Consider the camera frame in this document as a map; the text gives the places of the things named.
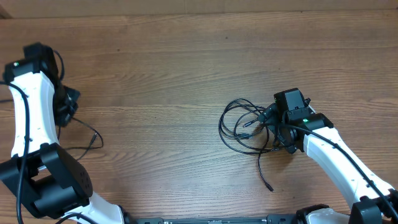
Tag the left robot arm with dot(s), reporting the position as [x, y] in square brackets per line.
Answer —
[44, 177]

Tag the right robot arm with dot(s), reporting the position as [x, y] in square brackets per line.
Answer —
[297, 127]

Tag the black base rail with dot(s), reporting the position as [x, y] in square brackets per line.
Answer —
[214, 221]

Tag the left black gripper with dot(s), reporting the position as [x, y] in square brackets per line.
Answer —
[63, 119]

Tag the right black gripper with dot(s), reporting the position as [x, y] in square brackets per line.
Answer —
[270, 118]

